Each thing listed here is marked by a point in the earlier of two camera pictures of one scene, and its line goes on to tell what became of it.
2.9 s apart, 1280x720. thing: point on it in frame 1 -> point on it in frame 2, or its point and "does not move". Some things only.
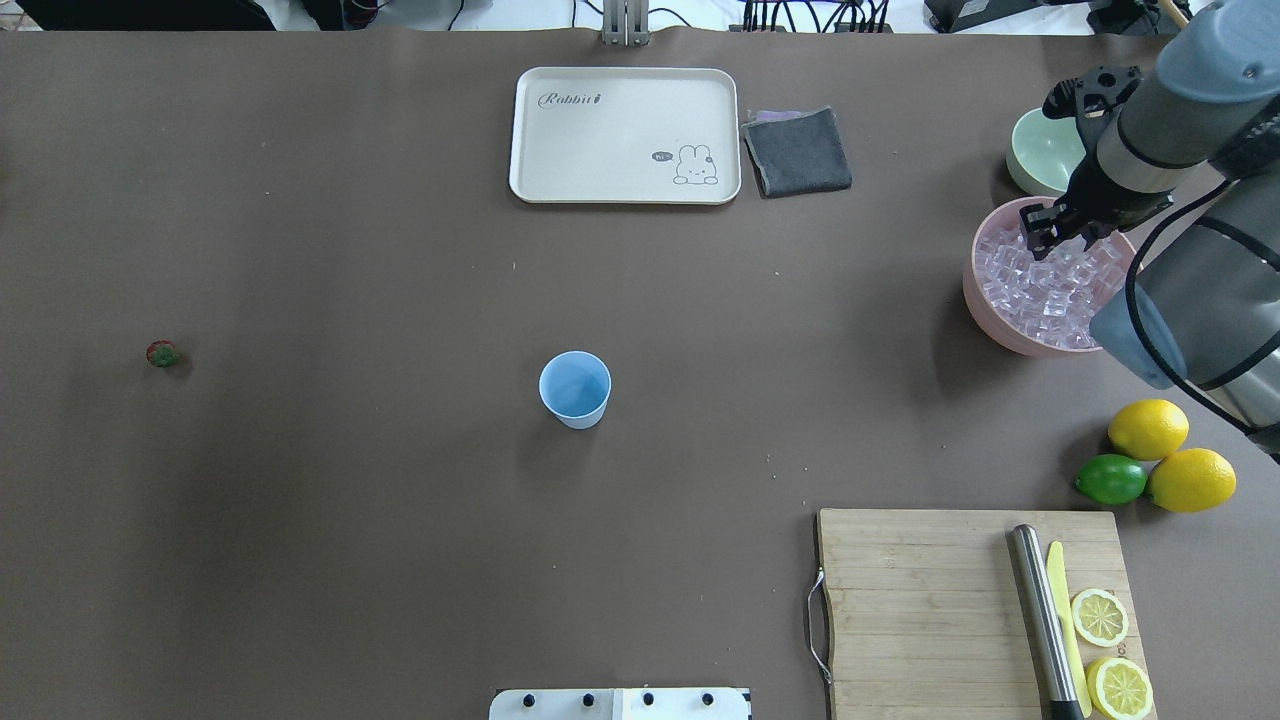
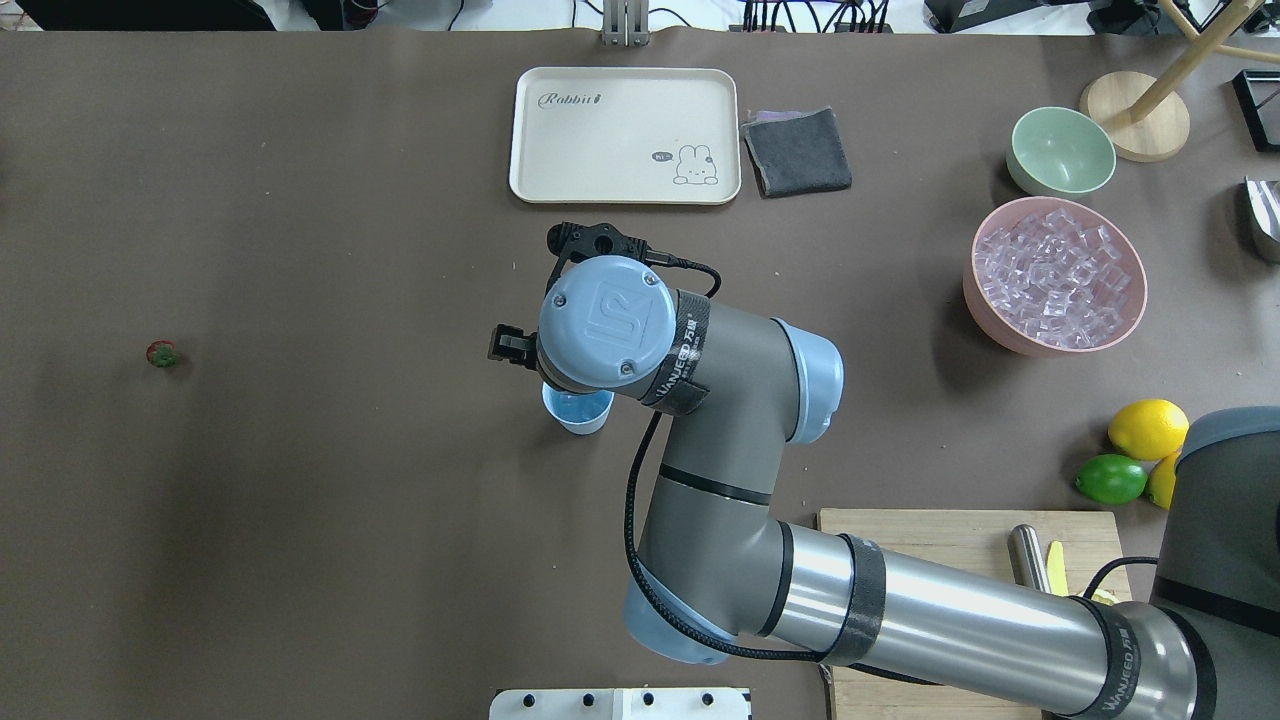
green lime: (1111, 479) does not move
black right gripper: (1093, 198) -> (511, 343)
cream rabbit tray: (626, 135) does not move
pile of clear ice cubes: (1054, 298) does not move
